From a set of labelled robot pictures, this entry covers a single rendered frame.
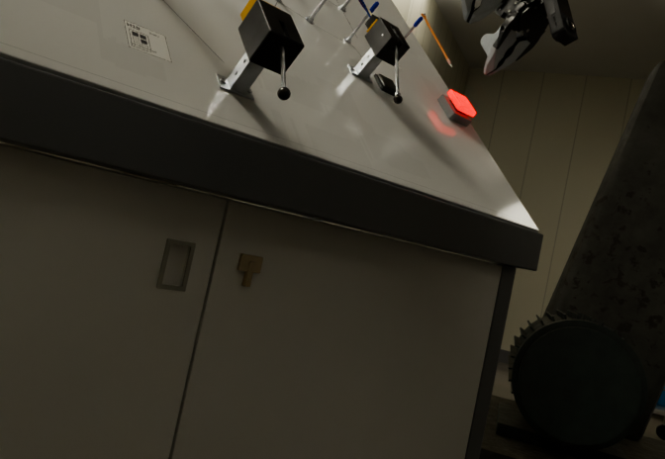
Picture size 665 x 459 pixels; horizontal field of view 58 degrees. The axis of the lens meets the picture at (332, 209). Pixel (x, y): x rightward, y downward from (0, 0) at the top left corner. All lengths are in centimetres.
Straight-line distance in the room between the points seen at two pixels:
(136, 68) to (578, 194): 573
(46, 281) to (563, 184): 581
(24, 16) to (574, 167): 586
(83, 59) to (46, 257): 19
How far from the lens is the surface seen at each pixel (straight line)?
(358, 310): 83
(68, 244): 62
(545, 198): 620
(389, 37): 95
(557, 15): 110
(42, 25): 63
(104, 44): 65
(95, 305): 64
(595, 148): 628
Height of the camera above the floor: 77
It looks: 3 degrees up
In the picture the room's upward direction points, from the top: 12 degrees clockwise
